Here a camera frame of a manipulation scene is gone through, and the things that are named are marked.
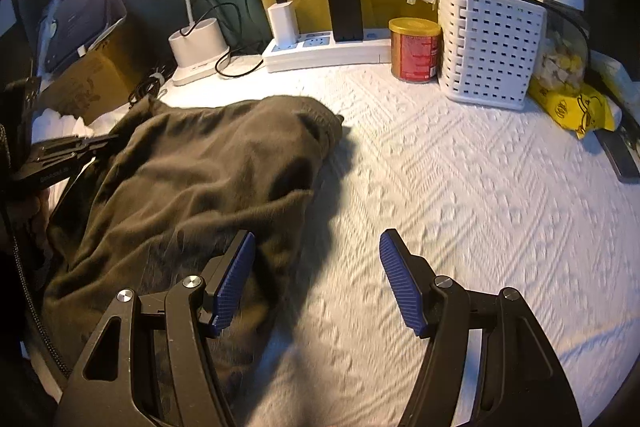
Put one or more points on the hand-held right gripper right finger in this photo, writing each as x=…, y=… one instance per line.
x=402, y=287

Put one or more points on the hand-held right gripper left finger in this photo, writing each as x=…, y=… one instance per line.
x=232, y=279

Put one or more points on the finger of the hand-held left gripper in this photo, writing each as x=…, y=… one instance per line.
x=75, y=146

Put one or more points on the brown printed t-shirt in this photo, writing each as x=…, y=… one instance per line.
x=200, y=182

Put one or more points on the person's left hand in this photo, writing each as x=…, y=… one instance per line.
x=39, y=209

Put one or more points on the cardboard box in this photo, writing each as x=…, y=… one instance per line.
x=90, y=82

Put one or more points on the white textured table cover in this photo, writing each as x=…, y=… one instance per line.
x=450, y=187

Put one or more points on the grey tablet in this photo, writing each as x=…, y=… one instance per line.
x=80, y=22

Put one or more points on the red gold can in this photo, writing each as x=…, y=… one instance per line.
x=415, y=52

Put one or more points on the white charger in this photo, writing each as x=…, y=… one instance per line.
x=282, y=24

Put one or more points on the white power strip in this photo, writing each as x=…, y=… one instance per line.
x=325, y=54

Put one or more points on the yellow snack bag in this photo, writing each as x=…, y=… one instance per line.
x=575, y=107

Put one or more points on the white plastic basket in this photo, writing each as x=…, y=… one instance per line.
x=487, y=49

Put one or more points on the dark smartphone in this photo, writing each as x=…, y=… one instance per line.
x=620, y=154

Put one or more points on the black charger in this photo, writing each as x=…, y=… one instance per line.
x=345, y=17

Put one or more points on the clear jar white lid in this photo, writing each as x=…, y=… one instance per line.
x=562, y=57

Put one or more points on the white plastic wrapper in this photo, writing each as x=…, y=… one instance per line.
x=617, y=74

